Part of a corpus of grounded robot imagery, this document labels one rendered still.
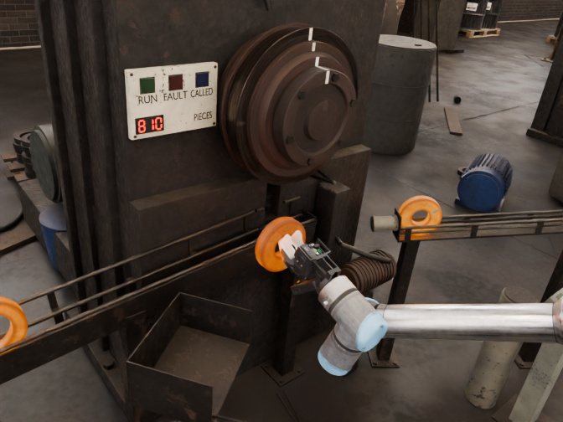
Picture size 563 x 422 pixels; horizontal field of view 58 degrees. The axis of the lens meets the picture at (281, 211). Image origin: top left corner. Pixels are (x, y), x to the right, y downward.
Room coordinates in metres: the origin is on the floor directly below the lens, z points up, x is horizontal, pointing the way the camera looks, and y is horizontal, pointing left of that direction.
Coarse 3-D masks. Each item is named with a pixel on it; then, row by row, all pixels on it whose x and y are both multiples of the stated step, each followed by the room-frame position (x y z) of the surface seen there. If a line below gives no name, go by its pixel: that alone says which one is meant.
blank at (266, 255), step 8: (272, 224) 1.14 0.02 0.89; (280, 224) 1.14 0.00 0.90; (288, 224) 1.16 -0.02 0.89; (296, 224) 1.18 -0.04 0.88; (264, 232) 1.13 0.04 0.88; (272, 232) 1.12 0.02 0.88; (280, 232) 1.14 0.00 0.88; (288, 232) 1.16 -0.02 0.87; (304, 232) 1.20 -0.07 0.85; (264, 240) 1.11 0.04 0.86; (272, 240) 1.12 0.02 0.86; (304, 240) 1.20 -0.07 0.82; (256, 248) 1.12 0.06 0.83; (264, 248) 1.10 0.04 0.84; (272, 248) 1.12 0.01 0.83; (256, 256) 1.12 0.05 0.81; (264, 256) 1.11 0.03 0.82; (272, 256) 1.12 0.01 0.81; (280, 256) 1.15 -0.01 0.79; (264, 264) 1.11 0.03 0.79; (272, 264) 1.13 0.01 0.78; (280, 264) 1.14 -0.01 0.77
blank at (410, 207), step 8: (408, 200) 1.63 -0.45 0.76; (416, 200) 1.61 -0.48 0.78; (424, 200) 1.61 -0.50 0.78; (432, 200) 1.62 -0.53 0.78; (400, 208) 1.63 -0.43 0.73; (408, 208) 1.61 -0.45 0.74; (416, 208) 1.61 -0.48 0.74; (424, 208) 1.62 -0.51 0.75; (432, 208) 1.62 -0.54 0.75; (440, 208) 1.62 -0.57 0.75; (408, 216) 1.61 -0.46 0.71; (432, 216) 1.62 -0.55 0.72; (440, 216) 1.62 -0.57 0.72; (408, 224) 1.61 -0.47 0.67; (416, 224) 1.62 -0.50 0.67; (424, 224) 1.62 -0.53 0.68; (432, 224) 1.62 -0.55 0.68
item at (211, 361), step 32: (160, 320) 0.94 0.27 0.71; (192, 320) 1.04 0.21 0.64; (224, 320) 1.02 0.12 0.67; (160, 352) 0.93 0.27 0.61; (192, 352) 0.96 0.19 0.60; (224, 352) 0.96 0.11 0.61; (128, 384) 0.79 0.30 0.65; (160, 384) 0.77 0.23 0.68; (192, 384) 0.76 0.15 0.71; (224, 384) 0.87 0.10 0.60; (192, 416) 0.76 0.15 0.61
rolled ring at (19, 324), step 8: (0, 296) 0.91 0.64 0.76; (0, 304) 0.89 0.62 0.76; (8, 304) 0.90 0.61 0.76; (16, 304) 0.92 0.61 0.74; (0, 312) 0.88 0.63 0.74; (8, 312) 0.89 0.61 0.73; (16, 312) 0.90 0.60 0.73; (16, 320) 0.90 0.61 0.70; (24, 320) 0.91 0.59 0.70; (16, 328) 0.90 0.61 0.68; (24, 328) 0.91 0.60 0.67; (8, 336) 0.90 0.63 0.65; (16, 336) 0.90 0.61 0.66; (24, 336) 0.91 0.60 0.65; (0, 344) 0.89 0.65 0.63; (8, 344) 0.88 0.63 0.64
